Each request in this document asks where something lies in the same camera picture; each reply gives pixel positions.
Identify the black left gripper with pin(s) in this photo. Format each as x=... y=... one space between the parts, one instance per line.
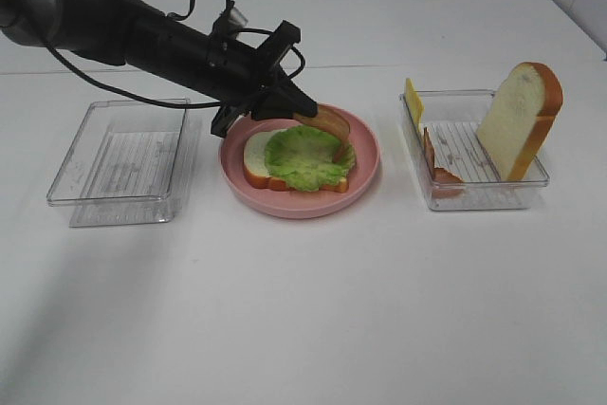
x=229 y=73

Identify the bread slice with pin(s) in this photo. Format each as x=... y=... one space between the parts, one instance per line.
x=255 y=170
x=520 y=117

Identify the green lettuce leaf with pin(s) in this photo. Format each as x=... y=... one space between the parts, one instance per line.
x=308 y=159

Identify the bacon strip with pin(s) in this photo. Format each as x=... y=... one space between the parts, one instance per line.
x=330 y=121
x=443 y=180

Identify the yellow cheese slice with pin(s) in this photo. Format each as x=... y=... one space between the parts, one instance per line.
x=414 y=104

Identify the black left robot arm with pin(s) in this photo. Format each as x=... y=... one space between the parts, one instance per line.
x=119 y=32

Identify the pink round plate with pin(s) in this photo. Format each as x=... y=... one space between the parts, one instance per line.
x=294 y=204

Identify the left clear plastic tray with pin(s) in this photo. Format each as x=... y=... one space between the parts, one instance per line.
x=129 y=163

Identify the clear plastic tray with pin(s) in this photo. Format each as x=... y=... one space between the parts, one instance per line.
x=129 y=163
x=452 y=117

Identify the right clear plastic tray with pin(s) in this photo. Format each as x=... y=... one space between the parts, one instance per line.
x=452 y=117

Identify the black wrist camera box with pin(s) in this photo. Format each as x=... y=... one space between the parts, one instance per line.
x=275 y=46

